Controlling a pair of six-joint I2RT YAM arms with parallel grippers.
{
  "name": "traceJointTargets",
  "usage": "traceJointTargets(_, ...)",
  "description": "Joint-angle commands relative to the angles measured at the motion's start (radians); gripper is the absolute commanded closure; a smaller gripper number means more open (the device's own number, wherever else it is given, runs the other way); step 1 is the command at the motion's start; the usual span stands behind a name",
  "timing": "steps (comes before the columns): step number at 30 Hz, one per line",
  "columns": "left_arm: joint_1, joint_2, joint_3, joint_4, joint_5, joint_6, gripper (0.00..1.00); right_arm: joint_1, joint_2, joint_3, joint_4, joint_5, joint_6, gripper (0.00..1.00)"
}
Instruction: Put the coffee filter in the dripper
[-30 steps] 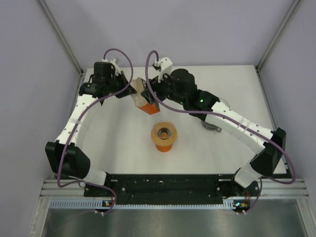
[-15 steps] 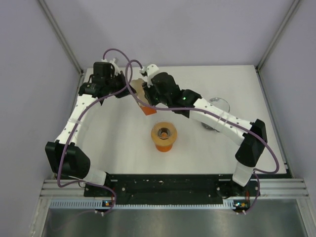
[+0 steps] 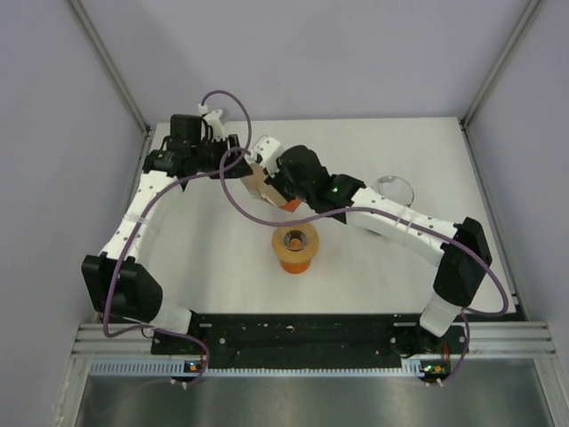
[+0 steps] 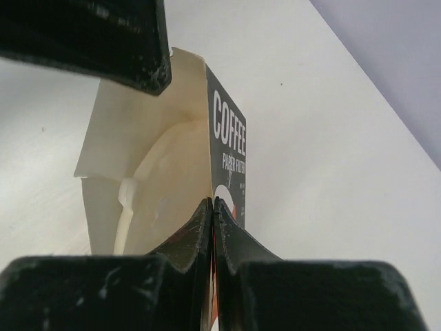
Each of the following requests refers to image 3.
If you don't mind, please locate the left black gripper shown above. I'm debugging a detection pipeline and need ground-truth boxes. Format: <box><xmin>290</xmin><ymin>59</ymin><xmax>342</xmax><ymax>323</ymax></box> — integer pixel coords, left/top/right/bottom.
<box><xmin>189</xmin><ymin>134</ymin><xmax>252</xmax><ymax>179</ymax></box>

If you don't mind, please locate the orange filter box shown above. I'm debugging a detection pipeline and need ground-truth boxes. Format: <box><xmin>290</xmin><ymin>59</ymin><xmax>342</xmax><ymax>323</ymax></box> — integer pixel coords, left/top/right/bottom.
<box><xmin>241</xmin><ymin>163</ymin><xmax>301</xmax><ymax>213</ymax></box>

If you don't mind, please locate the wooden ring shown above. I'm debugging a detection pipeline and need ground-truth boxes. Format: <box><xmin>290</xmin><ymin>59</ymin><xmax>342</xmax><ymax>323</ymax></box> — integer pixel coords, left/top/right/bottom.
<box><xmin>270</xmin><ymin>223</ymin><xmax>321</xmax><ymax>263</ymax></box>

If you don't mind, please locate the orange liquid glass flask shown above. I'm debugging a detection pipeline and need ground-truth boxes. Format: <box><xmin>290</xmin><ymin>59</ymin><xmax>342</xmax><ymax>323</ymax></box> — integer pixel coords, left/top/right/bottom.
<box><xmin>280</xmin><ymin>248</ymin><xmax>311</xmax><ymax>274</ymax></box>

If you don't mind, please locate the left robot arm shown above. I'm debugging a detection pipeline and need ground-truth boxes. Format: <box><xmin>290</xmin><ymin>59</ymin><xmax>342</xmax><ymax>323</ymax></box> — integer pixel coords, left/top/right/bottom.
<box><xmin>81</xmin><ymin>106</ymin><xmax>252</xmax><ymax>353</ymax></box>

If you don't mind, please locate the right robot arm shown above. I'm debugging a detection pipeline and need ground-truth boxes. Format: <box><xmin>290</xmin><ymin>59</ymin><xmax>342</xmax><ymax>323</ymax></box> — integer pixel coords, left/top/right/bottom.
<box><xmin>253</xmin><ymin>141</ymin><xmax>493</xmax><ymax>352</ymax></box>

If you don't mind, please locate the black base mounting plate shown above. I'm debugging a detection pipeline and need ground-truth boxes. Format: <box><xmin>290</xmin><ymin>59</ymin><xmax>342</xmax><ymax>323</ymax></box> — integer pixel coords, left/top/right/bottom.
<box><xmin>151</xmin><ymin>314</ymin><xmax>466</xmax><ymax>368</ymax></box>

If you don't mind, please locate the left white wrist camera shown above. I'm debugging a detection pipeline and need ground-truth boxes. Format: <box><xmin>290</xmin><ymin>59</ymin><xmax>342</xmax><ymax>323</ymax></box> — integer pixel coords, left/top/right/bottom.
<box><xmin>198</xmin><ymin>104</ymin><xmax>227</xmax><ymax>141</ymax></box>

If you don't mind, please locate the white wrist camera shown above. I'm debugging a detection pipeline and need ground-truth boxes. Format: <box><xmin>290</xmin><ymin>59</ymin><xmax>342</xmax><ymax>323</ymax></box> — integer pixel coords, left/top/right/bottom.
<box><xmin>246</xmin><ymin>135</ymin><xmax>285</xmax><ymax>176</ymax></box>
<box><xmin>198</xmin><ymin>104</ymin><xmax>227</xmax><ymax>141</ymax></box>

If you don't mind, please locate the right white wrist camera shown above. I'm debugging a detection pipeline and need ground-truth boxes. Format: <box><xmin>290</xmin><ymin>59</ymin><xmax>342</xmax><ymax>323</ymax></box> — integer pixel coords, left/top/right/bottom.
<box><xmin>246</xmin><ymin>135</ymin><xmax>285</xmax><ymax>176</ymax></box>

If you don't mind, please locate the left aluminium frame post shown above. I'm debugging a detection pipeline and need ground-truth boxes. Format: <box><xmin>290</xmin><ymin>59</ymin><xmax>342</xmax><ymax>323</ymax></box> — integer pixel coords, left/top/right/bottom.
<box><xmin>65</xmin><ymin>0</ymin><xmax>150</xmax><ymax>134</ymax></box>

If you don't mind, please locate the aluminium frame post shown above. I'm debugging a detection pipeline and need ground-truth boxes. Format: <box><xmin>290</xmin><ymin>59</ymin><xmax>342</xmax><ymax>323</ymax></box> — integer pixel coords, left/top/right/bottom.
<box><xmin>65</xmin><ymin>0</ymin><xmax>150</xmax><ymax>134</ymax></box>
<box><xmin>460</xmin><ymin>0</ymin><xmax>545</xmax><ymax>132</ymax></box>

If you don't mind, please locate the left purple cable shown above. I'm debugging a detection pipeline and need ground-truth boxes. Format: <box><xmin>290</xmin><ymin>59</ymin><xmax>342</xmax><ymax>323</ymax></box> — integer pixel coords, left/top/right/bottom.
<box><xmin>100</xmin><ymin>89</ymin><xmax>254</xmax><ymax>340</ymax></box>

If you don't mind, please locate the grey slotted cable duct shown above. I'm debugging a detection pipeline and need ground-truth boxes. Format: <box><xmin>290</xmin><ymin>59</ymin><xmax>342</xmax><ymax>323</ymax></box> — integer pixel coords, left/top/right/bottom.
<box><xmin>88</xmin><ymin>357</ymin><xmax>434</xmax><ymax>378</ymax></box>

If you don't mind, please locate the aluminium front rail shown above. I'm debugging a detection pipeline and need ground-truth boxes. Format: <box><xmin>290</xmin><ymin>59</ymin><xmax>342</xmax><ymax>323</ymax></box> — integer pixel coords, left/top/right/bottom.
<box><xmin>72</xmin><ymin>322</ymin><xmax>557</xmax><ymax>359</ymax></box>

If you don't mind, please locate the right aluminium frame post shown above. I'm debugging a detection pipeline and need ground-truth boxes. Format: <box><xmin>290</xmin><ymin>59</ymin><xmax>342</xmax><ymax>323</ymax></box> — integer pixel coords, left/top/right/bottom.
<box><xmin>460</xmin><ymin>0</ymin><xmax>545</xmax><ymax>132</ymax></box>

